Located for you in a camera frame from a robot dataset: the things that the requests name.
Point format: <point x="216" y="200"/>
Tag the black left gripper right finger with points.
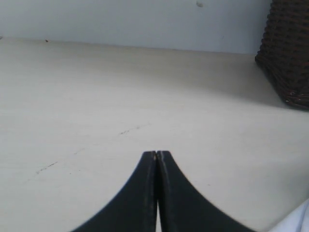
<point x="182" y="208"/>

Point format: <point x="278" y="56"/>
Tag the dark brown wicker basket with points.
<point x="284" y="51"/>

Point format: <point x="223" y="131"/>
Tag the white t-shirt red lettering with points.
<point x="296" y="221"/>

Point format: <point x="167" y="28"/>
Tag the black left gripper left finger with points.
<point x="134" y="208"/>

